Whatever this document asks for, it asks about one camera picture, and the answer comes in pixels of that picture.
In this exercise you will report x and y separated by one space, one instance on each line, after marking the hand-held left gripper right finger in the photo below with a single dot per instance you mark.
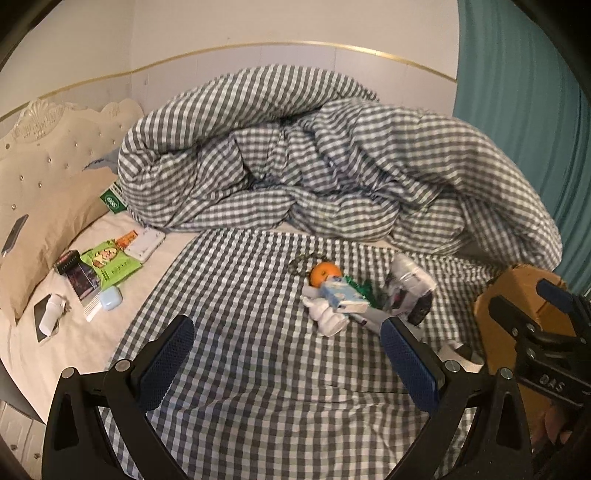
411 364

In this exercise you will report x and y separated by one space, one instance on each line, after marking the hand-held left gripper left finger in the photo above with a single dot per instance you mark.
168 364

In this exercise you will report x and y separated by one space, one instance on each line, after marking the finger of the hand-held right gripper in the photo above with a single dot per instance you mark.
551 289
504 310

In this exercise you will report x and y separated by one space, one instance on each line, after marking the brown cardboard box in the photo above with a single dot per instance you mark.
517 286

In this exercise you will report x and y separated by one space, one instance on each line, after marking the black and white packet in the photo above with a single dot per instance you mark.
421 309

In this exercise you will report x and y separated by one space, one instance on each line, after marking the white plastic bag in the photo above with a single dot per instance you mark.
408 277

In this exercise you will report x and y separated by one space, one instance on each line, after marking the green candy wrapper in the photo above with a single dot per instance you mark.
362 287

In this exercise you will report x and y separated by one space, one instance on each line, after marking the blue and white milk carton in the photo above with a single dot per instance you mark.
344 295

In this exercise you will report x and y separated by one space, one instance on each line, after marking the white plush toy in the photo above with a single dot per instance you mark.
325 318

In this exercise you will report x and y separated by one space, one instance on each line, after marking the orange tangerine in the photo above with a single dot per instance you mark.
323 273

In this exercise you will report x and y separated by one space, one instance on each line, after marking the person's right hand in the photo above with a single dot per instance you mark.
551 427

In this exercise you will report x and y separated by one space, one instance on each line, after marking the light blue earbuds case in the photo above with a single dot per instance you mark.
111 298

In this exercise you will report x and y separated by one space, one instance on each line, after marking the white mattress cover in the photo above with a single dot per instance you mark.
152 277

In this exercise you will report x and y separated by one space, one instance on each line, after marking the white comb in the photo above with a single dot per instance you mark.
93 311

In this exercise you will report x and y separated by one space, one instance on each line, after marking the green snack packet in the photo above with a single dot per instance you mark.
111 263

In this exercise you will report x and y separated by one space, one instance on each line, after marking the dark glossy packet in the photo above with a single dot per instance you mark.
83 282

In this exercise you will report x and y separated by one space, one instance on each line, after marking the white flat pouch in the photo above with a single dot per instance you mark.
145 243

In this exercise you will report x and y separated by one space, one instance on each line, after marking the white small bottle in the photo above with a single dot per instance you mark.
51 314

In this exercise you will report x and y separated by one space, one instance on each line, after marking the orange small packet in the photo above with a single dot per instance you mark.
125 239

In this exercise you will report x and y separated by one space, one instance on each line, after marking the dark flat tablet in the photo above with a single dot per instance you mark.
40 325

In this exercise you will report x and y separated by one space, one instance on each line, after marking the black small box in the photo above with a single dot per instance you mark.
67 262

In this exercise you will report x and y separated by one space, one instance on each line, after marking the green and white packet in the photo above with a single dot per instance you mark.
113 198

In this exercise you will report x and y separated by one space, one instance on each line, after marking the beige pillow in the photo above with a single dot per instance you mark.
46 217

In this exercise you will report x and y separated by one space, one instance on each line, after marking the teal curtain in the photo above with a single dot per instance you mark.
521 92

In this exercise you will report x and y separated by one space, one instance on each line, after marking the grey smartphone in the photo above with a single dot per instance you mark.
14 235

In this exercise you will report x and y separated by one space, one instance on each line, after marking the grey checked duvet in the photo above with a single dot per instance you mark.
323 152

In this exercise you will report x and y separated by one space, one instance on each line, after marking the cream tufted headboard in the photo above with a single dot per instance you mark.
55 134

